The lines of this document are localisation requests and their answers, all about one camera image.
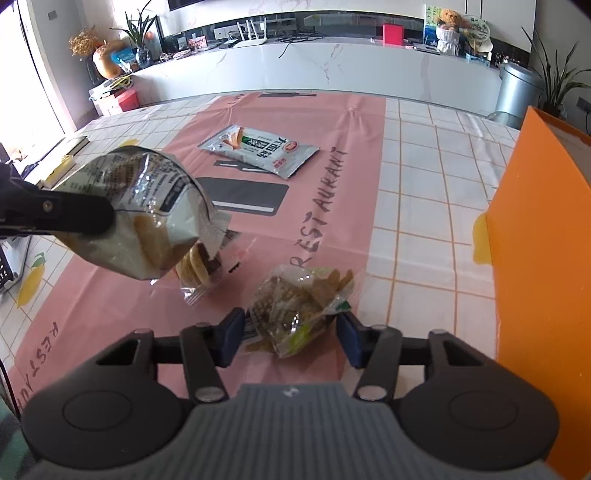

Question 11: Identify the black book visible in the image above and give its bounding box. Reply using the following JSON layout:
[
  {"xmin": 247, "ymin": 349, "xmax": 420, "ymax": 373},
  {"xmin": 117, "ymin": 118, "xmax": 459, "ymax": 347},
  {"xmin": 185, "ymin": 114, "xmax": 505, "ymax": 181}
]
[{"xmin": 21, "ymin": 136, "xmax": 90, "ymax": 178}]

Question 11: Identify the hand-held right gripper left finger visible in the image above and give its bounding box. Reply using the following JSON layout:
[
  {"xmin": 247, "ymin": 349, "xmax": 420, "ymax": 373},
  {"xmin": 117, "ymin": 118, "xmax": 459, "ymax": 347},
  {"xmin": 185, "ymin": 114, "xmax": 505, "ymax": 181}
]
[{"xmin": 95, "ymin": 308, "xmax": 245, "ymax": 403}]

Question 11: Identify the yellow box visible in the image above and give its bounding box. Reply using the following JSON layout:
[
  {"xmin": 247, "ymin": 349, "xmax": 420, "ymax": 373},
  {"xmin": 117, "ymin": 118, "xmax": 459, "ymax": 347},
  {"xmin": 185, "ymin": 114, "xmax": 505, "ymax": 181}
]
[{"xmin": 39, "ymin": 157, "xmax": 77, "ymax": 188}]

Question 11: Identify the potted green plant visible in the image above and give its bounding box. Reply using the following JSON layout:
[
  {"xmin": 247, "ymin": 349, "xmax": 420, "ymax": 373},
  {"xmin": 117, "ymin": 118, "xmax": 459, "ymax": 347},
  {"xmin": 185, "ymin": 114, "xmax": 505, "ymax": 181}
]
[{"xmin": 522, "ymin": 25, "xmax": 591, "ymax": 121}]

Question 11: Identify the white stand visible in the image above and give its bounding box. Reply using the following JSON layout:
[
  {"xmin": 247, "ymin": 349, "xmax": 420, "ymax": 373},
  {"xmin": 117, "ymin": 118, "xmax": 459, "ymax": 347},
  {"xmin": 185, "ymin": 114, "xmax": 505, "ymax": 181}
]
[{"xmin": 0, "ymin": 235, "xmax": 33, "ymax": 294}]

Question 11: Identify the white breadstick packet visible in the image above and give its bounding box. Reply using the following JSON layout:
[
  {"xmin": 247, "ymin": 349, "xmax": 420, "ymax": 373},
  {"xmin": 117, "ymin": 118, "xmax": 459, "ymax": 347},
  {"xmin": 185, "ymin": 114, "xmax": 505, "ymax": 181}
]
[{"xmin": 198, "ymin": 124, "xmax": 321, "ymax": 180}]

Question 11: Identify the blue framed picture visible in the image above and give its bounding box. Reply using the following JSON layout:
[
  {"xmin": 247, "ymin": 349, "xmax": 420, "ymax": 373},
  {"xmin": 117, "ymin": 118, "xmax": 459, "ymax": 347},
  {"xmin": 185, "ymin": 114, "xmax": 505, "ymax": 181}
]
[{"xmin": 424, "ymin": 4, "xmax": 446, "ymax": 42}]

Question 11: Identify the small clear cracker packet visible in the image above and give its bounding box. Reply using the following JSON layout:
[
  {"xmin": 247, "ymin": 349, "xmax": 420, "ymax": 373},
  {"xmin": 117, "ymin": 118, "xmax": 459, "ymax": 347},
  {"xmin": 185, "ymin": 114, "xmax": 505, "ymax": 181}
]
[{"xmin": 177, "ymin": 231, "xmax": 243, "ymax": 306}]

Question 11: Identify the orange vase with dried flowers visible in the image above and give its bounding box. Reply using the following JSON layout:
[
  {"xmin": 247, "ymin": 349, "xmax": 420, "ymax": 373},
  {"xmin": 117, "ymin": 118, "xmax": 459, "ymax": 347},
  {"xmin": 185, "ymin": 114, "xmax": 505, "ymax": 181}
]
[{"xmin": 69, "ymin": 25, "xmax": 129, "ymax": 80}]

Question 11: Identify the white router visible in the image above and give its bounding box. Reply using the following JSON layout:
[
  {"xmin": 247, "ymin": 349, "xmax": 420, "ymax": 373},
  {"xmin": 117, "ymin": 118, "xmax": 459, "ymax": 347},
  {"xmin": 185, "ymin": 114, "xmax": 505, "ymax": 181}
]
[{"xmin": 228, "ymin": 18, "xmax": 269, "ymax": 47}]

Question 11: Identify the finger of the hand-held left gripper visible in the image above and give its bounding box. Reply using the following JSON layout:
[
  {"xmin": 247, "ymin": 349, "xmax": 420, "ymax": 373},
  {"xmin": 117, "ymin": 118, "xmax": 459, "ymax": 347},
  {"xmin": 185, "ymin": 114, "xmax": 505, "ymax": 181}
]
[{"xmin": 0, "ymin": 161, "xmax": 117, "ymax": 237}]

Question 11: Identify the glass vase with plant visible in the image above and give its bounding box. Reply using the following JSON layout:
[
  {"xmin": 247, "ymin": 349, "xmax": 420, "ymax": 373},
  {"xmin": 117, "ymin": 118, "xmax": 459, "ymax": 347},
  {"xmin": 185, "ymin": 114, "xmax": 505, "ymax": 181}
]
[{"xmin": 111, "ymin": 0, "xmax": 160, "ymax": 70}]

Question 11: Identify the green cloth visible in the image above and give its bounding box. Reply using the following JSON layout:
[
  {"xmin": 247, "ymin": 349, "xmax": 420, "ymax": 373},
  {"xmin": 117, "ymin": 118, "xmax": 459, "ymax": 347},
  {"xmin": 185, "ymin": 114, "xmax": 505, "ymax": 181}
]
[{"xmin": 0, "ymin": 392, "xmax": 35, "ymax": 480}]

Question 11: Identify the pink table runner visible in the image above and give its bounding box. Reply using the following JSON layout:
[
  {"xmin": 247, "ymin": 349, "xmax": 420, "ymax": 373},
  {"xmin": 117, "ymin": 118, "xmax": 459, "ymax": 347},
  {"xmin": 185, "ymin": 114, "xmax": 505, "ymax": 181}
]
[{"xmin": 9, "ymin": 91, "xmax": 387, "ymax": 407}]

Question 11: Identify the stack of papers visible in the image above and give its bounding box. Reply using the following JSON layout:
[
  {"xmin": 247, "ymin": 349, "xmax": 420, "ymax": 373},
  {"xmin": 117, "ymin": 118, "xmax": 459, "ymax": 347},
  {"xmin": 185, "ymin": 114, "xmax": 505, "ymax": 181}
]
[{"xmin": 88, "ymin": 76, "xmax": 134, "ymax": 100}]

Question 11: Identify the large white snack bag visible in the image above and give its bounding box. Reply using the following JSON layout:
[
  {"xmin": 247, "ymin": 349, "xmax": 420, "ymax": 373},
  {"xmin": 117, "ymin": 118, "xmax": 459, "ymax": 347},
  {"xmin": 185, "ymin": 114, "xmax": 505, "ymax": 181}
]
[{"xmin": 51, "ymin": 146, "xmax": 234, "ymax": 281}]

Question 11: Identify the red storage box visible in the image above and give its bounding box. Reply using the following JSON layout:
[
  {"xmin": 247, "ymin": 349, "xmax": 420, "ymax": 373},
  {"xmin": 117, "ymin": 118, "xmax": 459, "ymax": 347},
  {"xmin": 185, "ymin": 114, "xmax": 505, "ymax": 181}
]
[{"xmin": 95, "ymin": 88, "xmax": 139, "ymax": 117}]

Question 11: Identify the clear green snack packet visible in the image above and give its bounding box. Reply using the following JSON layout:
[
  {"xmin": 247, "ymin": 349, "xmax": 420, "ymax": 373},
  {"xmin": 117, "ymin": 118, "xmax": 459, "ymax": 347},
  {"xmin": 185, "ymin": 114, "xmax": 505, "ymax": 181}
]
[{"xmin": 244, "ymin": 265, "xmax": 366, "ymax": 359}]

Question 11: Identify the blue packet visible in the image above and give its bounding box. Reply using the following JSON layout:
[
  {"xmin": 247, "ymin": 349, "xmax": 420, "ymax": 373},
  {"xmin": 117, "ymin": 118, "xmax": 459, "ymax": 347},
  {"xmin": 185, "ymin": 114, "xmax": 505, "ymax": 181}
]
[{"xmin": 111, "ymin": 46, "xmax": 134, "ymax": 75}]

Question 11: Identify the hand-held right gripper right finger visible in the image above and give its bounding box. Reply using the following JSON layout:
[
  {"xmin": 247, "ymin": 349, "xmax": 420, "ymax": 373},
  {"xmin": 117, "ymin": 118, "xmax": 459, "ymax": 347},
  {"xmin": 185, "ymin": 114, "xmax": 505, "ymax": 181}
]
[{"xmin": 336, "ymin": 311, "xmax": 494, "ymax": 401}]

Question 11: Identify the round decorated fan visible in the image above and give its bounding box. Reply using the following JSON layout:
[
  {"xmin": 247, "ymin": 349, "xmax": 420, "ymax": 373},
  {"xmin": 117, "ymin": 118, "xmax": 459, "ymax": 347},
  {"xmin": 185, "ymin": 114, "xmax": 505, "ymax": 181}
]
[{"xmin": 459, "ymin": 14, "xmax": 492, "ymax": 51}]

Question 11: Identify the white marble cabinet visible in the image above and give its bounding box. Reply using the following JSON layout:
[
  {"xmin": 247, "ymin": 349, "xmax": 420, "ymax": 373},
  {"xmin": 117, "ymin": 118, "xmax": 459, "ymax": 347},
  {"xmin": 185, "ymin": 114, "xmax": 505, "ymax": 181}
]
[{"xmin": 131, "ymin": 36, "xmax": 504, "ymax": 114}]

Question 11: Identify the metal trash can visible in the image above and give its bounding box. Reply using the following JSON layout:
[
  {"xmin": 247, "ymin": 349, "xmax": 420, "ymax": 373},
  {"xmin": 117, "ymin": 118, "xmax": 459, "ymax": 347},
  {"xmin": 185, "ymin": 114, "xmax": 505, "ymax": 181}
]
[{"xmin": 496, "ymin": 62, "xmax": 546, "ymax": 116}]

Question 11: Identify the teddy bear in white basket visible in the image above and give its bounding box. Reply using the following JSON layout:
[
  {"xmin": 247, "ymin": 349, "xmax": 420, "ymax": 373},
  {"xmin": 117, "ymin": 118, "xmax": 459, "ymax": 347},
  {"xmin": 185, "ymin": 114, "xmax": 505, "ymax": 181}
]
[{"xmin": 436, "ymin": 9, "xmax": 462, "ymax": 56}]

